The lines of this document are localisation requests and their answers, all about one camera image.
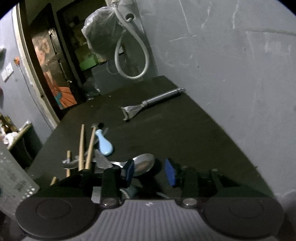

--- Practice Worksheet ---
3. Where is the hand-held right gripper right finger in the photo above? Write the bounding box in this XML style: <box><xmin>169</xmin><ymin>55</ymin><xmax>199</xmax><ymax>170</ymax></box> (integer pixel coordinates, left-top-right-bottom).
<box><xmin>165</xmin><ymin>158</ymin><xmax>271</xmax><ymax>207</ymax></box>

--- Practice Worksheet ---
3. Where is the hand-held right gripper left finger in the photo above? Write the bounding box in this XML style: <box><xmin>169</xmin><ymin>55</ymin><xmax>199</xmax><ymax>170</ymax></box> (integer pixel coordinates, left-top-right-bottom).
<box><xmin>35</xmin><ymin>159</ymin><xmax>135</xmax><ymax>207</ymax></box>

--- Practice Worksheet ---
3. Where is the metal spoon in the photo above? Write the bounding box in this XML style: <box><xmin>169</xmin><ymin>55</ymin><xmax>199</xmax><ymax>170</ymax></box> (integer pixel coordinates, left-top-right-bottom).
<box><xmin>111</xmin><ymin>153</ymin><xmax>155</xmax><ymax>177</ymax></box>

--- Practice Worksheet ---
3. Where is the light blue ceramic spoon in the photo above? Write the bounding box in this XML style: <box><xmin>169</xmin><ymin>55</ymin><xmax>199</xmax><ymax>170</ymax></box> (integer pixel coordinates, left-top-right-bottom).
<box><xmin>95</xmin><ymin>129</ymin><xmax>115</xmax><ymax>156</ymax></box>

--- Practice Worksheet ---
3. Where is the plain wooden chopstick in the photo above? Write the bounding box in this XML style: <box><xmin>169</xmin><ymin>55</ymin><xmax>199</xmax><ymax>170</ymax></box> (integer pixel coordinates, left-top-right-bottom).
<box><xmin>85</xmin><ymin>127</ymin><xmax>97</xmax><ymax>169</ymax></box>
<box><xmin>78</xmin><ymin>124</ymin><xmax>85</xmax><ymax>171</ymax></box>

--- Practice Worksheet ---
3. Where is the metal peeler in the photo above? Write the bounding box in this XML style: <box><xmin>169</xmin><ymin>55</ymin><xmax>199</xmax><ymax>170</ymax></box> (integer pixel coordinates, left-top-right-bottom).
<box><xmin>121</xmin><ymin>88</ymin><xmax>186</xmax><ymax>122</ymax></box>

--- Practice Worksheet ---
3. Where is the white perforated plastic basket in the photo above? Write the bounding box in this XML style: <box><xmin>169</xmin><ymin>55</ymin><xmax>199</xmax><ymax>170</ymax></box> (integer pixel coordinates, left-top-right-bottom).
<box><xmin>0</xmin><ymin>139</ymin><xmax>40</xmax><ymax>210</ymax></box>

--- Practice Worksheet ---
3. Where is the black plastic bag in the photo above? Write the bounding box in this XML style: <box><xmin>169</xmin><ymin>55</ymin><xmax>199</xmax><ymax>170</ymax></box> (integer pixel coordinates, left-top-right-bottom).
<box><xmin>84</xmin><ymin>76</ymin><xmax>101</xmax><ymax>100</ymax></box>

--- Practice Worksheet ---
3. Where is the wooden shelf unit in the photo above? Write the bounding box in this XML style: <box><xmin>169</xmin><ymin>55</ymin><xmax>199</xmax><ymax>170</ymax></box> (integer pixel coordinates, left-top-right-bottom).
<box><xmin>7</xmin><ymin>122</ymin><xmax>43</xmax><ymax>168</ymax></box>

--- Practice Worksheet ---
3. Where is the green box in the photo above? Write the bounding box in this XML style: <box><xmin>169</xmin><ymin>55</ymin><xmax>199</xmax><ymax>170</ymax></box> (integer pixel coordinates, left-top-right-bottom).
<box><xmin>80</xmin><ymin>55</ymin><xmax>98</xmax><ymax>70</ymax></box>

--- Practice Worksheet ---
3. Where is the door poster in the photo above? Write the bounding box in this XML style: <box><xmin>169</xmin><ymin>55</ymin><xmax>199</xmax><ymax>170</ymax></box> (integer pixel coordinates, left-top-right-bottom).
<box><xmin>32</xmin><ymin>30</ymin><xmax>78</xmax><ymax>110</ymax></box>

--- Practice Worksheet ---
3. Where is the white cloth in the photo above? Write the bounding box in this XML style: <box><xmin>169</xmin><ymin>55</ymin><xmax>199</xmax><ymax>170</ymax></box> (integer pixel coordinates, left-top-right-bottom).
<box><xmin>4</xmin><ymin>132</ymin><xmax>19</xmax><ymax>144</ymax></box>

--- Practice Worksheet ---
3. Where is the grey plastic bag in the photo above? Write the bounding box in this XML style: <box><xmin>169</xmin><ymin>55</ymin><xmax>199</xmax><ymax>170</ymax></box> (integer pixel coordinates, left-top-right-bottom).
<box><xmin>81</xmin><ymin>6</ymin><xmax>126</xmax><ymax>61</ymax></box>

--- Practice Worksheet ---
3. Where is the white hose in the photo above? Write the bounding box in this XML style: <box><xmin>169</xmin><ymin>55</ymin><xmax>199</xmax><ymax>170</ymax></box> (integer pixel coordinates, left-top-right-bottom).
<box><xmin>112</xmin><ymin>0</ymin><xmax>150</xmax><ymax>80</ymax></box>

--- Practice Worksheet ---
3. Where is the pale door frame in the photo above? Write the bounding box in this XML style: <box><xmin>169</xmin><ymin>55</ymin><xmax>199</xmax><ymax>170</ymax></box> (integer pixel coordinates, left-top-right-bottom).
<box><xmin>11</xmin><ymin>5</ymin><xmax>61</xmax><ymax>129</ymax></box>

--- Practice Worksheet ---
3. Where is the white wall switch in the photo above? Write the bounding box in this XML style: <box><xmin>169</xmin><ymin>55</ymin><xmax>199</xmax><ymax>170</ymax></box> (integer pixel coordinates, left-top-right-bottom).
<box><xmin>1</xmin><ymin>62</ymin><xmax>14</xmax><ymax>81</ymax></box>

